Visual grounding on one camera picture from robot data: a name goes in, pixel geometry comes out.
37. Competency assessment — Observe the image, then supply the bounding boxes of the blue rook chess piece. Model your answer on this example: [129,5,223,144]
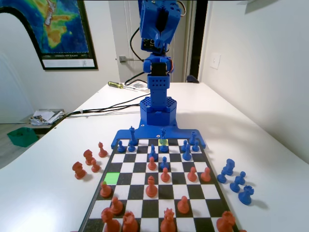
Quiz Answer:
[238,185,255,206]

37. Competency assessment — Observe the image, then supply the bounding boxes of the framed New Zealand map poster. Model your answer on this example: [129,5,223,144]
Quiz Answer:
[0,0,99,71]

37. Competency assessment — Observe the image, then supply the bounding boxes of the red knight chess piece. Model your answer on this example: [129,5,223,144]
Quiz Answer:
[100,207,121,232]
[83,149,96,166]

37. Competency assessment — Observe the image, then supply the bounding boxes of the captured orange chess pieces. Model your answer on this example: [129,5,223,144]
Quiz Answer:
[72,161,87,180]

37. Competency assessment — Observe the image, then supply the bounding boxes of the red rook chess piece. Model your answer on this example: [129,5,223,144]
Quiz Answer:
[216,210,236,232]
[122,211,139,232]

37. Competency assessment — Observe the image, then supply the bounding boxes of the white light switch plate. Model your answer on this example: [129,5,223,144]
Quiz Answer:
[209,52,222,70]

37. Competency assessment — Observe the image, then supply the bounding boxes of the white arched panel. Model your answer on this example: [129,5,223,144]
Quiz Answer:
[0,12,43,124]

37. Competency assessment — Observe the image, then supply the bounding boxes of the thin black cable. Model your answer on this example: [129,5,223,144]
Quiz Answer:
[52,106,142,128]
[64,94,152,117]

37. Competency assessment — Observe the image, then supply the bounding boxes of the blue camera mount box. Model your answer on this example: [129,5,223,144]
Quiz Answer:
[141,37,169,53]

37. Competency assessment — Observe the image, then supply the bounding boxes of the red queen chess piece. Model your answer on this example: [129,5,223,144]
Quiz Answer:
[160,207,177,232]

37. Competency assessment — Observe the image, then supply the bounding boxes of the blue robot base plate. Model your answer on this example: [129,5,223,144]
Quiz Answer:
[111,124,207,149]

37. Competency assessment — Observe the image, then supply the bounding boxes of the small clear plastic packet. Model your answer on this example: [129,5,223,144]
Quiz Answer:
[125,81,148,91]

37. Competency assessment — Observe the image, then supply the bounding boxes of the green plastic box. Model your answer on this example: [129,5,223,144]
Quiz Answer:
[6,127,40,148]

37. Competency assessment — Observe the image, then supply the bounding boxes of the red pawn chess piece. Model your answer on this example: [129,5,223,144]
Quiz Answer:
[187,166,198,183]
[91,159,101,174]
[200,167,212,183]
[177,195,191,215]
[147,156,158,172]
[110,196,124,216]
[99,181,113,199]
[160,167,171,183]

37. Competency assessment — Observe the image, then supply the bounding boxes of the thick black cable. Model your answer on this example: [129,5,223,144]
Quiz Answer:
[124,26,148,87]

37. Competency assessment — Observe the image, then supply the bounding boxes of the pile of papers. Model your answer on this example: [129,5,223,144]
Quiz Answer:
[29,109,66,127]

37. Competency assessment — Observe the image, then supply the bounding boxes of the blue knight chess piece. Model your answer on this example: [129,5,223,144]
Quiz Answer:
[223,159,235,176]
[148,144,159,162]

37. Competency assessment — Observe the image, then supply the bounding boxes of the silver door lever handle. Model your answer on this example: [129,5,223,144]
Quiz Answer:
[119,55,135,64]

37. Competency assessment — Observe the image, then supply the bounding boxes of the white door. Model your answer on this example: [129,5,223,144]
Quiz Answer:
[108,0,195,83]

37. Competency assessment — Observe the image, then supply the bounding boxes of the black and white chess board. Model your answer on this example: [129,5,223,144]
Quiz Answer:
[78,138,239,232]

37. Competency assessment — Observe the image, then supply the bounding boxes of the yellow and black screwdriver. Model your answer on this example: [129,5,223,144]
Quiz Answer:
[107,81,140,92]

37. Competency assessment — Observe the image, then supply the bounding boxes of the blue king chess piece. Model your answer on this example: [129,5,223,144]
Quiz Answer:
[129,125,137,144]

